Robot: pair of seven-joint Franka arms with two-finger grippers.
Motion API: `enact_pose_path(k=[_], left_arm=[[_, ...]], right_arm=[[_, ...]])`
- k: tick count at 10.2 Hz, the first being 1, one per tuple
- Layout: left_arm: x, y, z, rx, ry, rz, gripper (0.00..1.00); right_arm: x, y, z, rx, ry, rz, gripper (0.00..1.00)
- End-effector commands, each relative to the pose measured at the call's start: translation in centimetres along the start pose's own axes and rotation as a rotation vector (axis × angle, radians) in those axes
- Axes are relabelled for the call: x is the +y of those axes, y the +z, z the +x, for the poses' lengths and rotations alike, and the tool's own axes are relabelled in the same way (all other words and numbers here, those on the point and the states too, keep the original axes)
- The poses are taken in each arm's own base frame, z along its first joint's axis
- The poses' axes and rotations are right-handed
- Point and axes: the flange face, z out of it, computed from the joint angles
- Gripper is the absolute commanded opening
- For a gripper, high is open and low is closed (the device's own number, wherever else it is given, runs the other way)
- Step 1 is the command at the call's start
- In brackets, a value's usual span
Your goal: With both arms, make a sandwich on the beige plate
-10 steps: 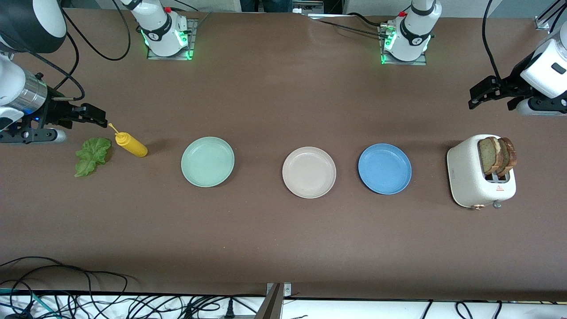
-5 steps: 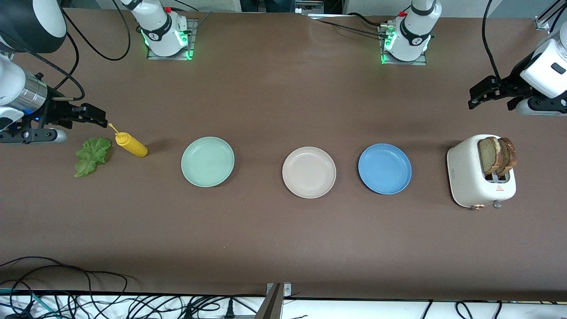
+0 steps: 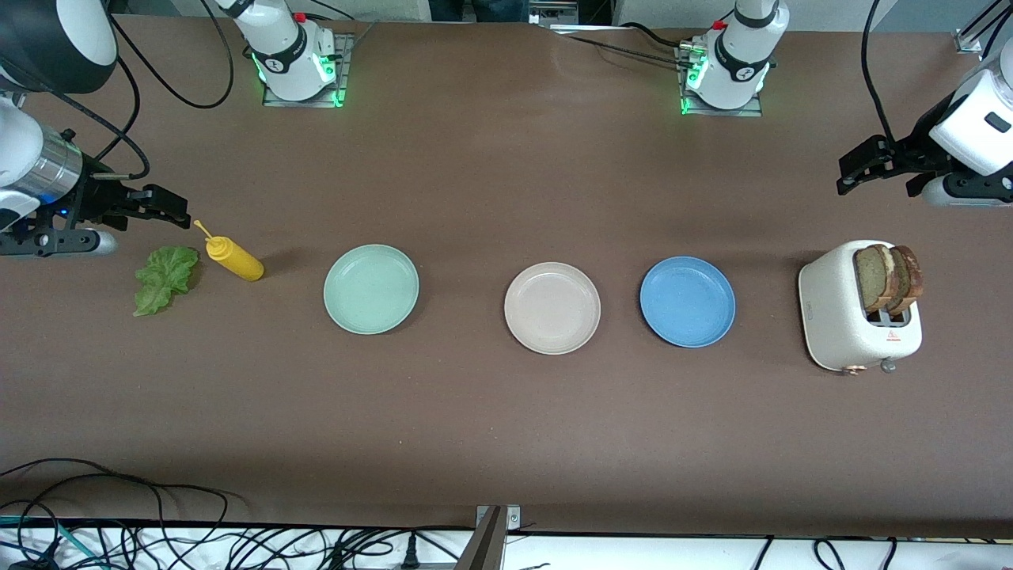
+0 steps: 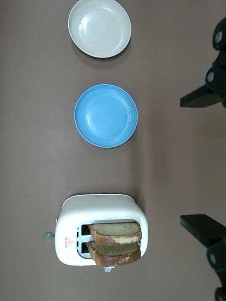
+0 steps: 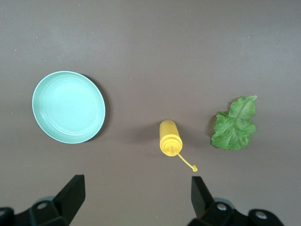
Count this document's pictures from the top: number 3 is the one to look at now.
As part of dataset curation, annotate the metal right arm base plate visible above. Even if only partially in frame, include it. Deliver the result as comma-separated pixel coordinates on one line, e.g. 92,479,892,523
261,32,355,108

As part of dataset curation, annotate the black base supply cable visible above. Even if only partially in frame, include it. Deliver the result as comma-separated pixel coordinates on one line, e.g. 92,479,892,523
552,22,699,70

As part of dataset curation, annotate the grey metal equipment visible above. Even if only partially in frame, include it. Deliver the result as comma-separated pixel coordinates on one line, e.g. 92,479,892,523
529,0,615,32

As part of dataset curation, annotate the person in dark trousers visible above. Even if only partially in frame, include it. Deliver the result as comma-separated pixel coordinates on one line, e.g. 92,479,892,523
431,0,530,24

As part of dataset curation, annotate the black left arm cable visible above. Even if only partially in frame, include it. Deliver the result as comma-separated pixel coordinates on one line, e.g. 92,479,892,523
860,0,908,148

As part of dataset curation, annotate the green lettuce leaf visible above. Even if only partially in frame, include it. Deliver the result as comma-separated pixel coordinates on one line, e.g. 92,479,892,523
132,245,200,318

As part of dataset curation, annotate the aluminium frame profile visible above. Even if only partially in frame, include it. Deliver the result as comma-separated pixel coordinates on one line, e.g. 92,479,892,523
953,0,1013,57

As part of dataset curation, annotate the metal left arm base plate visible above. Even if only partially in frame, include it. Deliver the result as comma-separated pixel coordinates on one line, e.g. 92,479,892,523
677,44,765,118

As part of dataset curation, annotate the teal floor cable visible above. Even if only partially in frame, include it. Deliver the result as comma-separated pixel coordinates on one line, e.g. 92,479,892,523
0,515,105,570

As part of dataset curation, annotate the white two-slot toaster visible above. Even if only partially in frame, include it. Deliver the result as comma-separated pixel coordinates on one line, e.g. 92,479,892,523
797,239,924,375

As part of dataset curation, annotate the mint green plate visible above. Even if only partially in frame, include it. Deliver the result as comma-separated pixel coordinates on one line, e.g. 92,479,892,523
322,243,421,336

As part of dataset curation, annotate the long black floor cable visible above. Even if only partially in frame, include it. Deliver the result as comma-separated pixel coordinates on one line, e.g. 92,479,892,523
0,457,240,570

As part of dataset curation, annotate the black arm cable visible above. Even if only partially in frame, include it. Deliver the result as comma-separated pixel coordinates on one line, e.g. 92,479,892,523
109,0,236,181
860,0,908,148

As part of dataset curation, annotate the beige plate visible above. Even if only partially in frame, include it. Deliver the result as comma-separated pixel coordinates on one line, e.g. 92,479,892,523
503,261,602,356

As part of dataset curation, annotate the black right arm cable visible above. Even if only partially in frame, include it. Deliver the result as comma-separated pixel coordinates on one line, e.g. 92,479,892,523
109,0,236,181

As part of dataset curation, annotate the yellow mustard squeeze bottle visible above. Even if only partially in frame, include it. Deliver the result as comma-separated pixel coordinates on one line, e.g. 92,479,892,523
193,219,266,283

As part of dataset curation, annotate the brown toast slice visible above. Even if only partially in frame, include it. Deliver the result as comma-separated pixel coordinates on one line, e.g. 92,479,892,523
853,243,896,314
888,244,925,318

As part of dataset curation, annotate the metal table edge bracket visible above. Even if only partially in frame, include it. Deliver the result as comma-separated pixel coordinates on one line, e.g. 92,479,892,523
454,504,522,570

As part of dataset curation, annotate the blue plate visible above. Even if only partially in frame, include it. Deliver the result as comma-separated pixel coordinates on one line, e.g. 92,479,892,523
639,255,738,349

